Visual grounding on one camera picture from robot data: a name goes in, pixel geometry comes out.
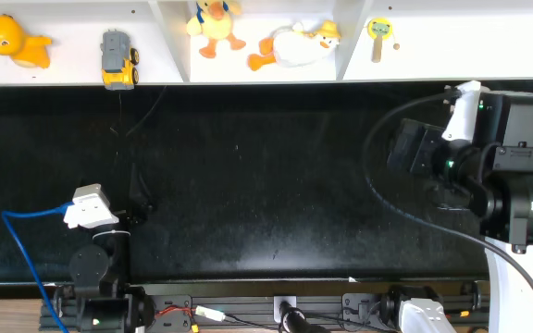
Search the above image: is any mounting rail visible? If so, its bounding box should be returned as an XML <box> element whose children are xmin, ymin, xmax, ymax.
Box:
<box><xmin>39</xmin><ymin>280</ymin><xmax>492</xmax><ymax>333</ymax></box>

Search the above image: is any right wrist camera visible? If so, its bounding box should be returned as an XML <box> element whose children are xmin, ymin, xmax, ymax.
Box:
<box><xmin>440</xmin><ymin>80</ymin><xmax>483</xmax><ymax>143</ymax></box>

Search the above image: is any yellow rubber duck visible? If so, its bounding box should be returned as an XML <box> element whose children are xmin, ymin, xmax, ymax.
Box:
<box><xmin>0</xmin><ymin>13</ymin><xmax>54</xmax><ymax>69</ymax></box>

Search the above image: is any white plush duck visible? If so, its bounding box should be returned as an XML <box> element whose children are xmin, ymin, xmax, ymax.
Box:
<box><xmin>247</xmin><ymin>18</ymin><xmax>342</xmax><ymax>72</ymax></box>

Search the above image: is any yellow rattle drum toy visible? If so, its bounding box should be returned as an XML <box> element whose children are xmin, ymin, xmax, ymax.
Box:
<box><xmin>366</xmin><ymin>17</ymin><xmax>401</xmax><ymax>64</ymax></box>

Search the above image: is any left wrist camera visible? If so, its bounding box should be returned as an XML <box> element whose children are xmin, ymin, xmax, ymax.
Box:
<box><xmin>62</xmin><ymin>183</ymin><xmax>120</xmax><ymax>230</ymax></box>

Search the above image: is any black cable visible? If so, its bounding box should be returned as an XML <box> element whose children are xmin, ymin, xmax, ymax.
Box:
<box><xmin>361</xmin><ymin>89</ymin><xmax>533</xmax><ymax>333</ymax></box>

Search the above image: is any grey and yellow toy truck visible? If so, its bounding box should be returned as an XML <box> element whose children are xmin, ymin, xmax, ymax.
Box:
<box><xmin>100</xmin><ymin>29</ymin><xmax>141</xmax><ymax>92</ymax></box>

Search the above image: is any white shelf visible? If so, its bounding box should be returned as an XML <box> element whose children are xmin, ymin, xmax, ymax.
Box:
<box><xmin>0</xmin><ymin>0</ymin><xmax>533</xmax><ymax>88</ymax></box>

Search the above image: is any yellow plush duck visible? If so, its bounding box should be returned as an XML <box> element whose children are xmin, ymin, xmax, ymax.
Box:
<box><xmin>185</xmin><ymin>0</ymin><xmax>247</xmax><ymax>60</ymax></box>

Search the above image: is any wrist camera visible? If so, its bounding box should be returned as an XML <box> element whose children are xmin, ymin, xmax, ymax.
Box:
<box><xmin>440</xmin><ymin>80</ymin><xmax>483</xmax><ymax>143</ymax></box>
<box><xmin>62</xmin><ymin>183</ymin><xmax>120</xmax><ymax>230</ymax></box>

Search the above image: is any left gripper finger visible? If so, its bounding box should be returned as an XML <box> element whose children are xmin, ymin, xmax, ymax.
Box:
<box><xmin>129</xmin><ymin>161</ymin><xmax>155</xmax><ymax>215</ymax></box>

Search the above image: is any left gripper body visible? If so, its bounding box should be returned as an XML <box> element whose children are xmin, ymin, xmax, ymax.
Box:
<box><xmin>118</xmin><ymin>210</ymin><xmax>150</xmax><ymax>228</ymax></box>

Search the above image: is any blue cable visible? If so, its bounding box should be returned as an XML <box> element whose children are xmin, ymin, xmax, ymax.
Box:
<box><xmin>1</xmin><ymin>201</ymin><xmax>76</xmax><ymax>333</ymax></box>

